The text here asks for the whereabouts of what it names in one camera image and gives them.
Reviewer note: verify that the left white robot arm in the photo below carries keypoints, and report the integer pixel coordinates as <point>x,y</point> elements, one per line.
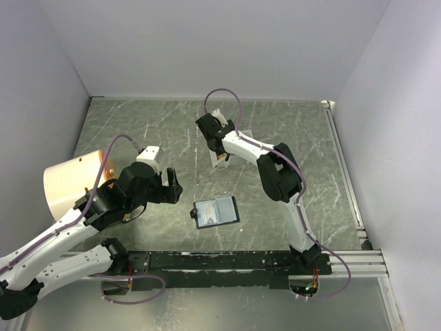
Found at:
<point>37,269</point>

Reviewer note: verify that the silver VIP credit card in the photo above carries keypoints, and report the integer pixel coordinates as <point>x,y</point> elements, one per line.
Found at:
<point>209,213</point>

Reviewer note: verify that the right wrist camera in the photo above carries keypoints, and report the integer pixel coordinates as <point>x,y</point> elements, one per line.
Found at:
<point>220,117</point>

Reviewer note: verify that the beige cylindrical lamp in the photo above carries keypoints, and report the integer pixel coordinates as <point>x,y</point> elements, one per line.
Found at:
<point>66,182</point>

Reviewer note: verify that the aluminium frame rail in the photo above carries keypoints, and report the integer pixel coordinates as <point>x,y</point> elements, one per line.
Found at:
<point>362,263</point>

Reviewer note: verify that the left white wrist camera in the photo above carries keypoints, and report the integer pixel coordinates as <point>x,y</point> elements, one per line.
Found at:
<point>151,155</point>

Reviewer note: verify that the white card tray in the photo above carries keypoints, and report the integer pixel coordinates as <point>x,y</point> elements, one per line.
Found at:
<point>224,162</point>

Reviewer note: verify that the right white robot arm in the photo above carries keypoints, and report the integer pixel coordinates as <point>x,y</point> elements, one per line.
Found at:
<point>280,177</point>

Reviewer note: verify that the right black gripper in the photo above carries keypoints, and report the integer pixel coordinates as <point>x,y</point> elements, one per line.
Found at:
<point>230,123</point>

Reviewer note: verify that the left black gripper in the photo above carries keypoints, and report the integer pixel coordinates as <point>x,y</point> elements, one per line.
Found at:
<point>170,193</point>

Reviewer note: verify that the right side aluminium rail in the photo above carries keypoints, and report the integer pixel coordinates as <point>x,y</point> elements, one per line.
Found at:
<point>363,239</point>

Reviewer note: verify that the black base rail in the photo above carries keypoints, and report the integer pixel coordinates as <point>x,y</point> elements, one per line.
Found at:
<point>273,269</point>

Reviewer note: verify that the black leather card holder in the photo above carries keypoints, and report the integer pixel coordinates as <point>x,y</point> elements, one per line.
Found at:
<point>227,212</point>

